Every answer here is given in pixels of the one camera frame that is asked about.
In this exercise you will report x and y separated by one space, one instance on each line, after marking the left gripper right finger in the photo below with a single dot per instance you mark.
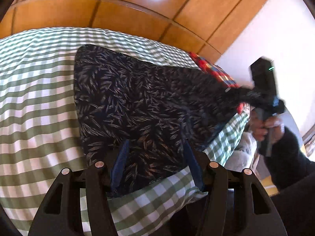
236 202

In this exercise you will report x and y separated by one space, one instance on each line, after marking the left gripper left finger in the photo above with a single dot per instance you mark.
60 210

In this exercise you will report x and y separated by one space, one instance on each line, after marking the dark leaf-print pants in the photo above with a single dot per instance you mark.
144 121

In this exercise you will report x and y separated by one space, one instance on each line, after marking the black sleeve right forearm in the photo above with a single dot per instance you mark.
293 175

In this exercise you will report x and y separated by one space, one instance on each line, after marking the right hand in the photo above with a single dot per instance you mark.
273 125

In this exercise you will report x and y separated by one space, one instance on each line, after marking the red plaid pillow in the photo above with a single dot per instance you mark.
231 87

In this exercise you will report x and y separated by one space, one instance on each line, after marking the green white checkered bedsheet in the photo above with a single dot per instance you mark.
40 133

